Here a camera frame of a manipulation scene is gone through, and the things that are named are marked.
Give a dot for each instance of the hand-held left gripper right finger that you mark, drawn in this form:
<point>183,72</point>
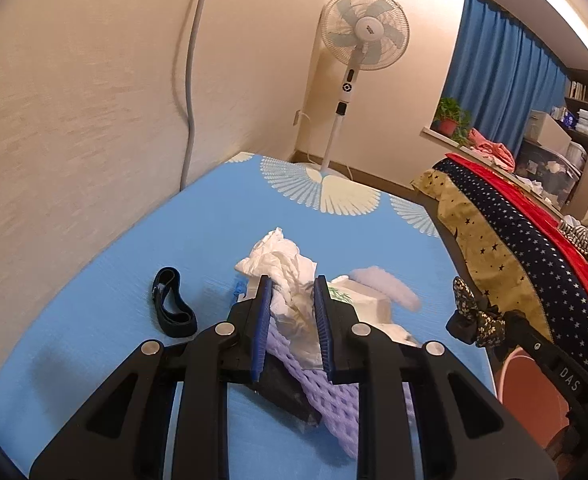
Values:
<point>324,332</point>

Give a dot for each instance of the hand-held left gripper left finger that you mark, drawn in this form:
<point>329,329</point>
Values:
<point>261,332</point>

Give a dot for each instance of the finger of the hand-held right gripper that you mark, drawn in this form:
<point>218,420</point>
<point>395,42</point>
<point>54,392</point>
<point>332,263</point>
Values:
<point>521,330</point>

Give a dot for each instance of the pink trash bin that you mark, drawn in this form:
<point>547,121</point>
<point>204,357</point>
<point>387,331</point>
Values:
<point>528,390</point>

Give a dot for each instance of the dark floral scrunchie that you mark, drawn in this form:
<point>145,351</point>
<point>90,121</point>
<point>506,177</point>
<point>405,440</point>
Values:
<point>473,310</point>

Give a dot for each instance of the purple foam net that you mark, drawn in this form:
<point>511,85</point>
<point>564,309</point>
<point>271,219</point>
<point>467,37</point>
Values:
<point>314,395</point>

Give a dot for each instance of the white paper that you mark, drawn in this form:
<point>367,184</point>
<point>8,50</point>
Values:
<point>284,265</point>

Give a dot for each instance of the white tissue pack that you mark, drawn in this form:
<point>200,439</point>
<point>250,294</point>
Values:
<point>363,302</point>

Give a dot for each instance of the black plastic bag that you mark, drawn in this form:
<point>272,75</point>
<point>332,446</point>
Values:
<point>286,390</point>

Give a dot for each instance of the white crumpled tissue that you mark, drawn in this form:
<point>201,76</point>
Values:
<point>398,335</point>

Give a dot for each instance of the white foam net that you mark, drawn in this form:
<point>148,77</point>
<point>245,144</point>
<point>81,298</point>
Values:
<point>383,285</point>

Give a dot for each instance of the black elastic band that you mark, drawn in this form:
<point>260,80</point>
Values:
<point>181,324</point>

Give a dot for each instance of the navy star-print blanket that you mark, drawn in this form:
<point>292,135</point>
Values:
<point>533,240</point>

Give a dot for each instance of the red blanket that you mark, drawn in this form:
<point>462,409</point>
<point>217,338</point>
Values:
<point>563,240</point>

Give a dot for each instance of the yellow star-print cloth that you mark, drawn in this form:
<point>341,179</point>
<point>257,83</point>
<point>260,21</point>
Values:
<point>478,240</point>

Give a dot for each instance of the blue feather-print tablecloth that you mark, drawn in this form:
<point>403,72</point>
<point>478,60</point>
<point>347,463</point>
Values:
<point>124,260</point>

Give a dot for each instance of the clear plastic storage bin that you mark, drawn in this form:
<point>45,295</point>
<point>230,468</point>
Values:
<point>548,170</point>

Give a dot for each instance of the pink cloth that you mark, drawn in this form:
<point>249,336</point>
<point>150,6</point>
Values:
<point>493,152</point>

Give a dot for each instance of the cardboard box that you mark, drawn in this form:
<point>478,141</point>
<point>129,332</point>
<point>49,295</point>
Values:
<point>548,132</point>

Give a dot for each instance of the white window sill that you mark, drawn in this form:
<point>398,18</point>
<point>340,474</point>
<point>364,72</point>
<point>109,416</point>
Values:
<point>436,135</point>

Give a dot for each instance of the potted green plant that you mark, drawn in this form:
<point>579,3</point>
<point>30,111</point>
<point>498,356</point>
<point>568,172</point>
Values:
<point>448,120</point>

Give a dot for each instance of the dark bookshelf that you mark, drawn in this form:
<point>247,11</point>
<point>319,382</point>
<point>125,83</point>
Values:
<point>581,91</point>

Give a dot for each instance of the blue curtain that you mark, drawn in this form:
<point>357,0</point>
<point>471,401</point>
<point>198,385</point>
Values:
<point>498,70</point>

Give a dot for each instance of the white standing fan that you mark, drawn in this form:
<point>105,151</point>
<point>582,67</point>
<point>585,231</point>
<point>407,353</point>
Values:
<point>366,27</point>

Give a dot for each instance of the white wall outlet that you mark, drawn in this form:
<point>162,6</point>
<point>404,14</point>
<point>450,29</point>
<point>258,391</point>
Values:
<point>298,117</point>

